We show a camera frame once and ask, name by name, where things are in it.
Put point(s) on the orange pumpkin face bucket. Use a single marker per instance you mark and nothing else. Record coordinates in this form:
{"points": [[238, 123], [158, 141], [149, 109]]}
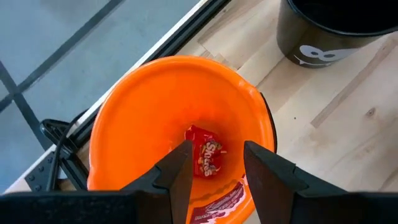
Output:
{"points": [[140, 109]]}

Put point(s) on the black bolted corner bracket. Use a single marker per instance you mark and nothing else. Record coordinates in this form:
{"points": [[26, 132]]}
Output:
{"points": [[37, 177]]}

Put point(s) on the maroon white candy wrapper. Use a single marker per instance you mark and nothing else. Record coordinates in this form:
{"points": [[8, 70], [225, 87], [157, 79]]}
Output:
{"points": [[217, 208]]}

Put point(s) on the black ghost face bucket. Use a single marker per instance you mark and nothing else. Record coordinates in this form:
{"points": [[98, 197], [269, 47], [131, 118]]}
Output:
{"points": [[295, 37]]}

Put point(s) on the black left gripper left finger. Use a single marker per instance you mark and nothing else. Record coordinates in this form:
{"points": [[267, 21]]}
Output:
{"points": [[174, 174]]}

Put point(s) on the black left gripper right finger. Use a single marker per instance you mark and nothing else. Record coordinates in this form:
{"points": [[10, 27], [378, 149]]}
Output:
{"points": [[270, 180]]}

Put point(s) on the red Skittles packet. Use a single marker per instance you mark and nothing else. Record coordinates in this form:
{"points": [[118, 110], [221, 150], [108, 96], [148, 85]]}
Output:
{"points": [[206, 155]]}

